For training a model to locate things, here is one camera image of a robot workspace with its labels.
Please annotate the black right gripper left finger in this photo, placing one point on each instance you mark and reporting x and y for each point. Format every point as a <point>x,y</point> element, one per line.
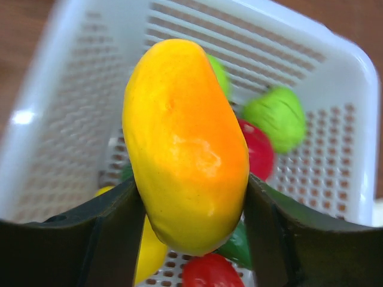
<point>93,244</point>

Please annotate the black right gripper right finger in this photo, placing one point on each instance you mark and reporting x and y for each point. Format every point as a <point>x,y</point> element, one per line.
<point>294,245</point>

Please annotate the red orange fake mango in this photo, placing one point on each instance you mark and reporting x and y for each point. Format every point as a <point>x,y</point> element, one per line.
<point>210,270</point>

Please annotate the yellow orange fake fruit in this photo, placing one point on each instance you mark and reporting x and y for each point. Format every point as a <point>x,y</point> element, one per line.
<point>188,154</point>

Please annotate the dark green fake cucumber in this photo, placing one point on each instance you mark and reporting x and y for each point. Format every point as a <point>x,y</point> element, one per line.
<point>236,248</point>

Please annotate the yellow fake lemon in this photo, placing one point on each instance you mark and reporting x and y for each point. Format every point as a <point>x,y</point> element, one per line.
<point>152,254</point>

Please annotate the red fake apple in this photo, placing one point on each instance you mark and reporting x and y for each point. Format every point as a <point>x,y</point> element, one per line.
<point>261,154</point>

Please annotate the light green fake fruit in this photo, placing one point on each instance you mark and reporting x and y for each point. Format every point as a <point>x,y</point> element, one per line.
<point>279,114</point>

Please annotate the green fake apple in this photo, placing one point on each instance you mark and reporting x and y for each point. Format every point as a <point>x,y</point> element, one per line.
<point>221,75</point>

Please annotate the white perforated plastic basket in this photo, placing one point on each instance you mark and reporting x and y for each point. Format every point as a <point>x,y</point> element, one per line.
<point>64,143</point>

